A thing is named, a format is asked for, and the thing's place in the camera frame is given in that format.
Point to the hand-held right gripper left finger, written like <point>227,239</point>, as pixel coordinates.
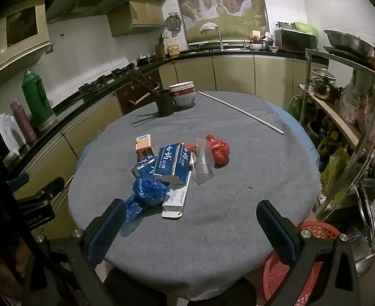
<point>106,229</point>

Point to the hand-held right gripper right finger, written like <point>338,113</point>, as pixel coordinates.
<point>278,232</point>

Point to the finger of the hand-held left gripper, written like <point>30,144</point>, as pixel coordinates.
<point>47,189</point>
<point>18,181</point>

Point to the red plastic basket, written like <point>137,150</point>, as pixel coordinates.
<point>318,229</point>

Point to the blue plastic bag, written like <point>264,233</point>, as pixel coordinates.
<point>149,191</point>

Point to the small blue box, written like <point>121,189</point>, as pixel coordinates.
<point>142,167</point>

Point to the white carton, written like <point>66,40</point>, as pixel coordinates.
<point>176,202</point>

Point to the orange white box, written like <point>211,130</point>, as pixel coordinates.
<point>143,145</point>

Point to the large blue box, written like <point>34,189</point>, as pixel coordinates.
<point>171,162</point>

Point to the red plastic bag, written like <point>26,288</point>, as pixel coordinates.
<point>220,153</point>

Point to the clear plastic cup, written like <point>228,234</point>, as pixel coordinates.
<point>202,165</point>

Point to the orange bag bundle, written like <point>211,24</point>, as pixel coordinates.
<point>192,147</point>

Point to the white black appliance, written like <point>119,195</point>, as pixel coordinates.
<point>5,137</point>

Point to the pink thermos bottle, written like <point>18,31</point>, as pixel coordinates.
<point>23,121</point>

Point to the grey tablecloth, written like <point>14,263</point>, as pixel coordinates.
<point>213,223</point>

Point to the green thermos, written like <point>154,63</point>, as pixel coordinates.
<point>37,102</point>

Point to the yellow plastic bag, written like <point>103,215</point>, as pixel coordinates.
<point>334,169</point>

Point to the black countertop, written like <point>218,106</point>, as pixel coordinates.
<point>69,105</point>

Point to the blue under cloth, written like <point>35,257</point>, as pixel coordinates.
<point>299,134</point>

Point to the metal shelf rack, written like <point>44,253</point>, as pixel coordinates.
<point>363,153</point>

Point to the green bottle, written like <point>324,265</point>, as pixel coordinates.
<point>294,108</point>

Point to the white rod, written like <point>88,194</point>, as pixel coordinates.
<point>238,110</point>

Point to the gas stove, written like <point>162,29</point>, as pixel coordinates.
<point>110,76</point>

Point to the dark chopstick holder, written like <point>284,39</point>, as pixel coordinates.
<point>165,103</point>

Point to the bundle of dark chopsticks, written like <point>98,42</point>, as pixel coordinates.
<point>149,84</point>

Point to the beige upper cabinets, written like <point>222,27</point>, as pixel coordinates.
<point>18,35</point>

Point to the beige cabinets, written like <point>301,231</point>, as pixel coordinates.
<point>18,35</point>
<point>232,70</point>

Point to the metal pot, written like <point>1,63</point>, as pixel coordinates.
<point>326,84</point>

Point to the beige lower cabinets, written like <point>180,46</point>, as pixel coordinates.
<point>232,70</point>

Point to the knife block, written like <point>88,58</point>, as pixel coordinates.
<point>160,49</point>

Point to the yellow box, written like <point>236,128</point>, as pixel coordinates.
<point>173,49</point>

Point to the stack of dishes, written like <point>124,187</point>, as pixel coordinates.
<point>259,43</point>

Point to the microwave oven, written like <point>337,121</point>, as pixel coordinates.
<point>294,40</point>

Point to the metal faucet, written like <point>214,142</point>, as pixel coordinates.
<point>220,36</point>

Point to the metal basin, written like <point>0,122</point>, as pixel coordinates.
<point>347,40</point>

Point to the green lid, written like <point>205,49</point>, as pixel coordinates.
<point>305,28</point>

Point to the hanging metal strainer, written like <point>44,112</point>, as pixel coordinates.
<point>173,24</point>

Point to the white cloth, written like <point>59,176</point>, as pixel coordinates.
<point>208,26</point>

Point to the small beige wall cabinet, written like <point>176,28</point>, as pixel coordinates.
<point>142,14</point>

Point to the waterfall wall poster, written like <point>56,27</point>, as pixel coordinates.
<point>219,3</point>

